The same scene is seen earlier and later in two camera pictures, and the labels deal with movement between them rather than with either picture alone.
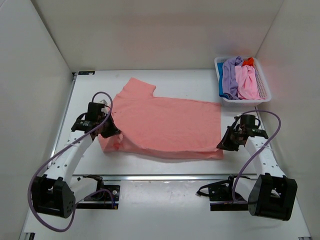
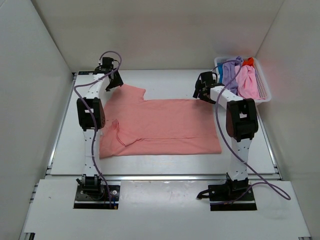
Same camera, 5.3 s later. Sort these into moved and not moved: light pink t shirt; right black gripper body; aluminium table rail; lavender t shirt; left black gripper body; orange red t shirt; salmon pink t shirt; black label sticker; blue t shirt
Moved: salmon pink t shirt; left black gripper body; right black gripper body
Not moved: light pink t shirt; black label sticker; orange red t shirt; aluminium table rail; lavender t shirt; blue t shirt
